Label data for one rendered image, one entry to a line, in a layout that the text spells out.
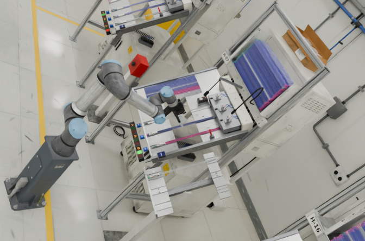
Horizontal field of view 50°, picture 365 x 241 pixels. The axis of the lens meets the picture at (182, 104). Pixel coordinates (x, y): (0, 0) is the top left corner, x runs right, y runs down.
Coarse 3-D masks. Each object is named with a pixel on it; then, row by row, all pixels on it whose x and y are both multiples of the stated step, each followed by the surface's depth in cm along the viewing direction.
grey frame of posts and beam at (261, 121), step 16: (240, 80) 294; (320, 80) 250; (112, 112) 329; (256, 112) 274; (96, 128) 342; (256, 128) 275; (240, 144) 282; (224, 160) 291; (144, 176) 277; (128, 192) 286; (112, 208) 297
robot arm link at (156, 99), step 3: (159, 93) 255; (150, 96) 257; (153, 96) 255; (156, 96) 254; (159, 96) 254; (147, 99) 255; (150, 99) 254; (153, 99) 254; (156, 99) 254; (159, 99) 254; (150, 102) 254; (153, 102) 252; (156, 102) 252; (159, 102) 253; (162, 102) 255
